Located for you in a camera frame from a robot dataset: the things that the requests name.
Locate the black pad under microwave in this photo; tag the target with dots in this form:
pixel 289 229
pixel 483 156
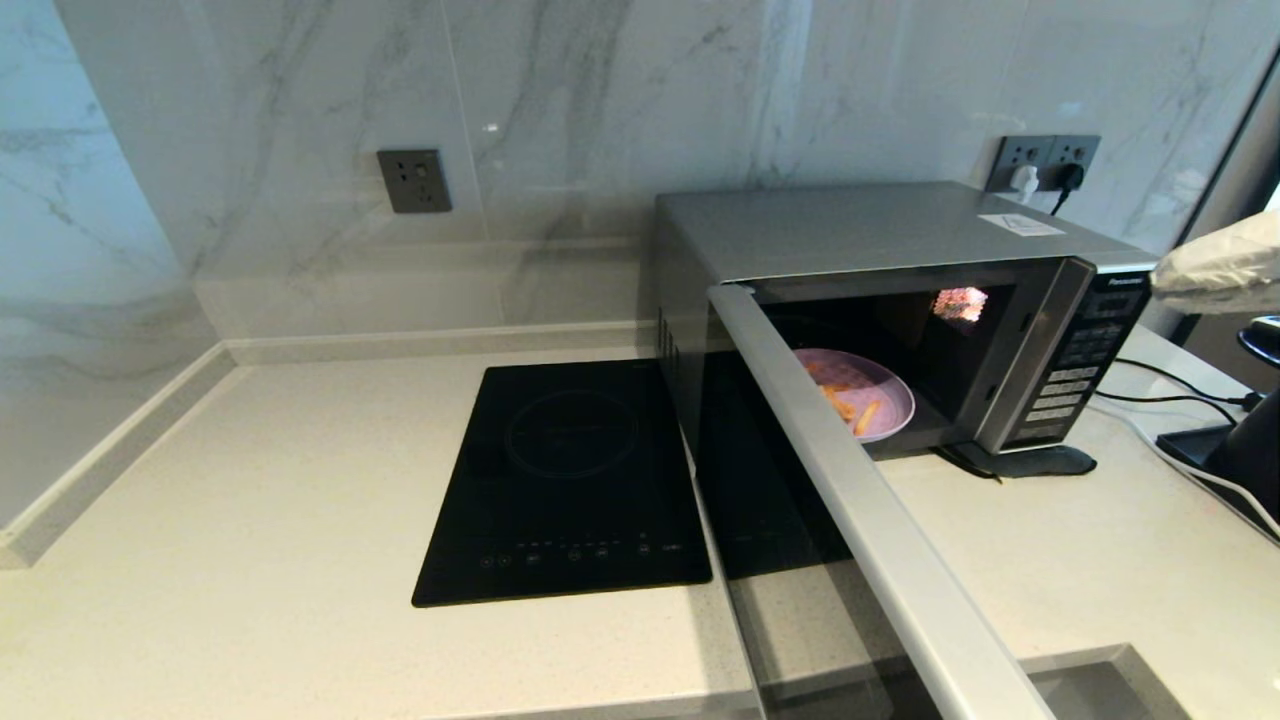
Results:
pixel 1040 462

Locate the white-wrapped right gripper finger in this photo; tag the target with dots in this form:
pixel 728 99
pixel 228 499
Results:
pixel 1240 302
pixel 1230 262

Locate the grey cabinet front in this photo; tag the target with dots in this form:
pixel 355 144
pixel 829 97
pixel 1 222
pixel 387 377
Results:
pixel 1085 695

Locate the grey double wall socket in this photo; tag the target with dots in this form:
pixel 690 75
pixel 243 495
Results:
pixel 1040 148

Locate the purple plate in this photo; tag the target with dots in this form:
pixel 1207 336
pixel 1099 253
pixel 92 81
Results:
pixel 885 385

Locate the black flat appliance base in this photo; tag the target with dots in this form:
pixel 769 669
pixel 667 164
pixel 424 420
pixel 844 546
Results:
pixel 1192 446

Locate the dark glass microwave door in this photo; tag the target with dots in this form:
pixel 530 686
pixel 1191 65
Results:
pixel 880 540

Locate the dark window frame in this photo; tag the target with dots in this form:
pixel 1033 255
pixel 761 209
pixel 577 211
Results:
pixel 1198 326

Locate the black power plug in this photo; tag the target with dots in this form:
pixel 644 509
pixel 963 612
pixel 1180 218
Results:
pixel 1070 176

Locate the white paper sheet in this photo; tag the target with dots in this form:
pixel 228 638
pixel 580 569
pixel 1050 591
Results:
pixel 1022 225

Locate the black induction cooktop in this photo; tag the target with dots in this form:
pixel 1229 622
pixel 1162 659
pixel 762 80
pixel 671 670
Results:
pixel 560 480

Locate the white power plug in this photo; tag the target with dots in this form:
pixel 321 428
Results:
pixel 1025 182

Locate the grey single wall socket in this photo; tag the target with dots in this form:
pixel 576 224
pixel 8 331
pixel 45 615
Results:
pixel 414 181

